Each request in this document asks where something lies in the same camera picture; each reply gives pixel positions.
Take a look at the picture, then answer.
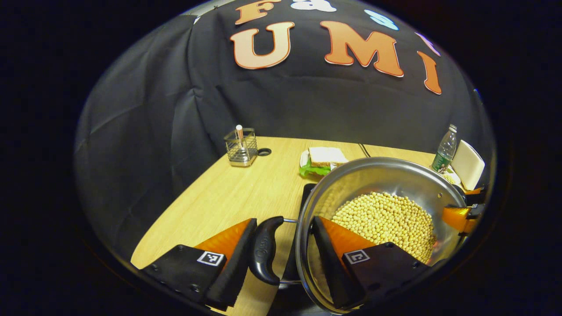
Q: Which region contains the pile of soybeans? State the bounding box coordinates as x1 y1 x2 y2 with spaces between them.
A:
330 192 437 264

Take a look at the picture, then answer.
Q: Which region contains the wire utensil holder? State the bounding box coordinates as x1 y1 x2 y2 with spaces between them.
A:
224 127 259 168

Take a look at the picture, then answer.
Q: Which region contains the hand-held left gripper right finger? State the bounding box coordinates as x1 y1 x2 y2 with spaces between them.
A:
311 216 433 309

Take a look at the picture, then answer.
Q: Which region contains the clear plastic water bottle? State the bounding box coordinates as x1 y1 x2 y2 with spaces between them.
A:
431 124 458 174

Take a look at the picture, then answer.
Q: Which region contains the white toaster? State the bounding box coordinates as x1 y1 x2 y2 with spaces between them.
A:
451 140 486 191

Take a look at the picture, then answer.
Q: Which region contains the sandwich with lettuce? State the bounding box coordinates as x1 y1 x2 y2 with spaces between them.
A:
300 147 349 177

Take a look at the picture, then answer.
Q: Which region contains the black induction cooktop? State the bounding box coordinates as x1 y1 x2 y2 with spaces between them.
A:
268 183 334 316

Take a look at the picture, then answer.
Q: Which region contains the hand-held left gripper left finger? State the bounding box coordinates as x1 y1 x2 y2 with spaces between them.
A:
140 218 258 311

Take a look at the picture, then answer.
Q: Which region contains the stainless steel pot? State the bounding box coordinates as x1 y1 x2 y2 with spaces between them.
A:
249 157 468 315

